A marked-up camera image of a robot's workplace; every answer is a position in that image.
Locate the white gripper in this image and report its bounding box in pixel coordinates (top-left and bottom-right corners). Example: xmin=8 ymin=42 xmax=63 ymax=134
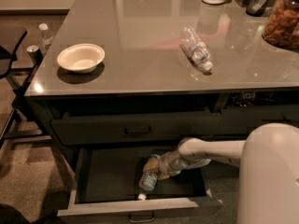
xmin=143 ymin=151 xmax=180 ymax=180

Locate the blue label plastic bottle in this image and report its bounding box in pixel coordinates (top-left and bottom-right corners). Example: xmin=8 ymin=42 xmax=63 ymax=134
xmin=138 ymin=154 xmax=160 ymax=201

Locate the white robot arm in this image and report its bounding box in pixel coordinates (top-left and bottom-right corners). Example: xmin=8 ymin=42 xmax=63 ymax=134
xmin=143 ymin=123 xmax=299 ymax=224

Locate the dark top drawer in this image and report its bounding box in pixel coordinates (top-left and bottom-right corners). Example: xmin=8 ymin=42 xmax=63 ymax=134
xmin=50 ymin=111 xmax=221 ymax=146

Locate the open middle drawer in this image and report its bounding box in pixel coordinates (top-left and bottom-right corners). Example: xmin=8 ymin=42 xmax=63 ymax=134
xmin=58 ymin=141 xmax=222 ymax=224

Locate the right top drawer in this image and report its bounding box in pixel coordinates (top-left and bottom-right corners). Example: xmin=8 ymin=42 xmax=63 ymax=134
xmin=220 ymin=105 xmax=299 ymax=134

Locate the clear plastic bottle red label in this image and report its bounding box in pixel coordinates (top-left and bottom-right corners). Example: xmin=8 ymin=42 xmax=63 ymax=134
xmin=180 ymin=27 xmax=213 ymax=72

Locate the small bottle on chair side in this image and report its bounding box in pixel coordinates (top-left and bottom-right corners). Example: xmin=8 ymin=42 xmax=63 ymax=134
xmin=38 ymin=23 xmax=53 ymax=51

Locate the dark cabinet counter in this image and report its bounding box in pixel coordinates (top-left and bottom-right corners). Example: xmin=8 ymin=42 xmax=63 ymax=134
xmin=26 ymin=0 xmax=298 ymax=164

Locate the white paper bowl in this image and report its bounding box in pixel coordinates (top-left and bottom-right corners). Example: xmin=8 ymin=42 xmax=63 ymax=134
xmin=57 ymin=43 xmax=105 ymax=74

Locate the black chair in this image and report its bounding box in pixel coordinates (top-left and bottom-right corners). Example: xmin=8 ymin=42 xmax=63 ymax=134
xmin=0 ymin=26 xmax=48 ymax=147

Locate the metal can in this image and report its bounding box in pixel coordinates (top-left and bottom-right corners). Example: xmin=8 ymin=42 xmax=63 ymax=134
xmin=26 ymin=45 xmax=44 ymax=66

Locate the snack jar with black lid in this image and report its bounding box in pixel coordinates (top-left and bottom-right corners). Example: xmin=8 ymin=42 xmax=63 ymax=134
xmin=262 ymin=0 xmax=299 ymax=49

